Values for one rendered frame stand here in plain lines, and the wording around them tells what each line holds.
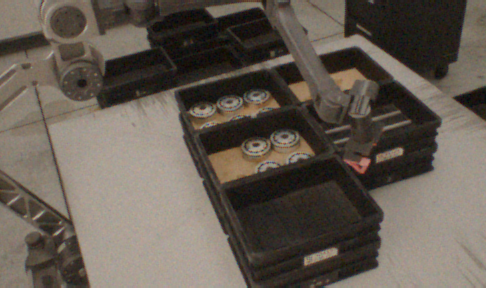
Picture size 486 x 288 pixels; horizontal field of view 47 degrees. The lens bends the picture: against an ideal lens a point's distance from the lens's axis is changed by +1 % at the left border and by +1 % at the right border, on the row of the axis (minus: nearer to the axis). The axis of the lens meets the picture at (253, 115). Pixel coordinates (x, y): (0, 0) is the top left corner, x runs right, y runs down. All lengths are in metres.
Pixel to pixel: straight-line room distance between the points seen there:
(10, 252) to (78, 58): 1.43
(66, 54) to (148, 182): 0.56
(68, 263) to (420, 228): 1.33
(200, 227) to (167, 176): 0.30
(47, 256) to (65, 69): 0.97
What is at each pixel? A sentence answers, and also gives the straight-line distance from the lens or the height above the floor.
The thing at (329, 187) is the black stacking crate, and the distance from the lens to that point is 1.82.
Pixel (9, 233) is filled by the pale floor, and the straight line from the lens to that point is 3.19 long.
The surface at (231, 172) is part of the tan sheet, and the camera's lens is 1.89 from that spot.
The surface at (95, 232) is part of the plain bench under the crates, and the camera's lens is 1.99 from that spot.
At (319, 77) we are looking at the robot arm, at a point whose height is 1.32.
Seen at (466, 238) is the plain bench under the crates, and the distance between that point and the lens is 1.91.
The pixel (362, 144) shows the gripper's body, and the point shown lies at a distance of 1.46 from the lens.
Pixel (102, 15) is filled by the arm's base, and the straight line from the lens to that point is 1.58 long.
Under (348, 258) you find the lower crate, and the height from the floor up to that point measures 0.80.
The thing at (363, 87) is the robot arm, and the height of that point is 1.29.
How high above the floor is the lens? 2.07
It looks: 35 degrees down
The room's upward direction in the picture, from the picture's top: 5 degrees counter-clockwise
